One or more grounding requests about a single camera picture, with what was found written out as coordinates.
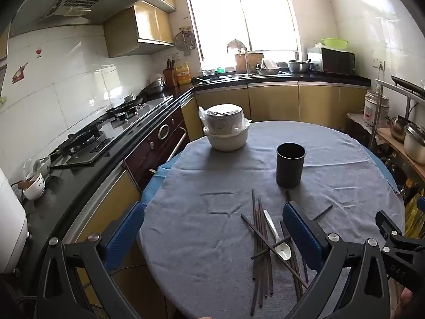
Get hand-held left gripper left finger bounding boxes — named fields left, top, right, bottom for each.
left=36, top=202, right=147, bottom=319

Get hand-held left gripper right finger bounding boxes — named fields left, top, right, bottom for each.
left=282, top=202, right=392, bottom=319

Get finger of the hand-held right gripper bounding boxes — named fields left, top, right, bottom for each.
left=375, top=211, right=404, bottom=240

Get white ceramic spoon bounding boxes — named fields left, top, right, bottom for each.
left=263, top=209, right=292, bottom=260

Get pile of dark chopsticks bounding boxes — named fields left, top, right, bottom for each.
left=241, top=189, right=333, bottom=309

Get black utensil holder cup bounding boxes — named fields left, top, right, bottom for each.
left=276, top=142, right=306, bottom=188

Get person's right hand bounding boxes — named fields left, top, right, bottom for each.
left=397, top=287, right=414, bottom=312

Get yellow plastic bag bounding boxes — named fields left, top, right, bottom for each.
left=403, top=179, right=425, bottom=240

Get yellow base cabinet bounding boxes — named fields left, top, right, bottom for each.
left=63, top=169, right=143, bottom=309
left=194, top=85, right=366, bottom=130

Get blue table cover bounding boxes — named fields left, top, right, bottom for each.
left=141, top=146, right=399, bottom=207

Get steel pot on shelf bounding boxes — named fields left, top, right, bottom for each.
left=403, top=123, right=425, bottom=165

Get small steel pot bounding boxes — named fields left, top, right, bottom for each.
left=387, top=116, right=414, bottom=142

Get black gas stove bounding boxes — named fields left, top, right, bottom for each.
left=50, top=95, right=173, bottom=168

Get grey tablecloth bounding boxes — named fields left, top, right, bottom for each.
left=138, top=120, right=406, bottom=319

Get white patterned bowl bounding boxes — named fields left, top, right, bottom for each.
left=23, top=172, right=45, bottom=200

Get dark red built-in oven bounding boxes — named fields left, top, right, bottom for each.
left=124, top=106, right=191, bottom=190

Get bagged white bowl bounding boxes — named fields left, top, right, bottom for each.
left=25, top=156, right=52, bottom=182

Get white cylindrical appliance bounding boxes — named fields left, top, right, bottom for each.
left=0, top=168, right=29, bottom=275

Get white rice cooker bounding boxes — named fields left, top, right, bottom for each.
left=363, top=90, right=390, bottom=127

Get metal storage rack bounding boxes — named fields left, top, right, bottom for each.
left=345, top=76, right=425, bottom=187

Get large white bowl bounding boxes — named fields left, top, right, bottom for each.
left=203, top=120, right=250, bottom=151

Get black tray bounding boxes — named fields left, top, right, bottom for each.
left=391, top=76, right=425, bottom=98

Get bagged stack of white bowls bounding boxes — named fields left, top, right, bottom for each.
left=198, top=104, right=251, bottom=137

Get stack of metal basins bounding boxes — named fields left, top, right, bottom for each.
left=143, top=73, right=165, bottom=95

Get wooden knife block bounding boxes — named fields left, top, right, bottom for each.
left=163, top=58, right=176, bottom=87

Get large steel bowl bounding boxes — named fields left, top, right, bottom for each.
left=287, top=59, right=313, bottom=73

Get steel basin with dishes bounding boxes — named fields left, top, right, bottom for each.
left=256, top=58, right=281, bottom=75

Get yellow oil bottle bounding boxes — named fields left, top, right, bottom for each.
left=175, top=63, right=192, bottom=85

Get black microwave oven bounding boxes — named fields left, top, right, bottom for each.
left=307, top=47, right=356, bottom=75

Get metal faucet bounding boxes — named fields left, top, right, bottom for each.
left=239, top=50, right=253, bottom=75

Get wooden cutting board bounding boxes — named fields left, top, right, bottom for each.
left=235, top=53, right=264, bottom=74

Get green plastic basin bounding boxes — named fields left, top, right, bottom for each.
left=322, top=38, right=349, bottom=50

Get grey rag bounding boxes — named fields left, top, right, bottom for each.
left=227, top=39, right=248, bottom=54

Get kitchen window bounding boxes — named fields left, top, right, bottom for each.
left=184, top=0, right=299, bottom=64

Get grey range hood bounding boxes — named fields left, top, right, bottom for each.
left=10, top=0, right=176, bottom=37

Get bottle wall sticker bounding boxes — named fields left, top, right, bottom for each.
left=11, top=62, right=29, bottom=83

